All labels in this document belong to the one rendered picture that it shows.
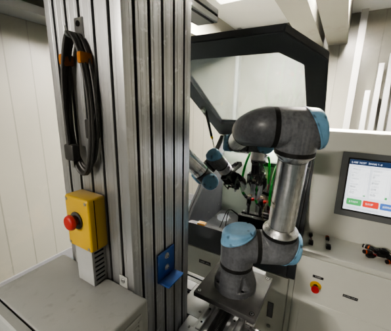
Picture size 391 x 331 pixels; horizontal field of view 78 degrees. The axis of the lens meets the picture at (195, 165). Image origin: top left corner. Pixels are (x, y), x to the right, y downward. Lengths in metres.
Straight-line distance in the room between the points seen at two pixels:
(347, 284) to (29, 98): 2.66
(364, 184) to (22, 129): 2.59
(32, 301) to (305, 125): 0.78
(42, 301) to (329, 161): 1.42
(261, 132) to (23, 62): 2.31
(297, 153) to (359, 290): 0.92
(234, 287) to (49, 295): 0.55
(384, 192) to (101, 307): 1.39
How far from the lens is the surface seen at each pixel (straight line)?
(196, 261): 1.71
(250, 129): 0.69
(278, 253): 0.88
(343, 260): 1.42
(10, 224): 2.76
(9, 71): 2.62
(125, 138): 0.53
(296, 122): 0.69
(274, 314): 1.68
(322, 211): 1.58
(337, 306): 1.55
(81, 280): 0.76
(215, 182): 1.09
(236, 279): 0.92
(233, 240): 0.84
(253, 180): 1.22
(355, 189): 1.57
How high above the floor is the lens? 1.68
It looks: 14 degrees down
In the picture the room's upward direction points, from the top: 1 degrees clockwise
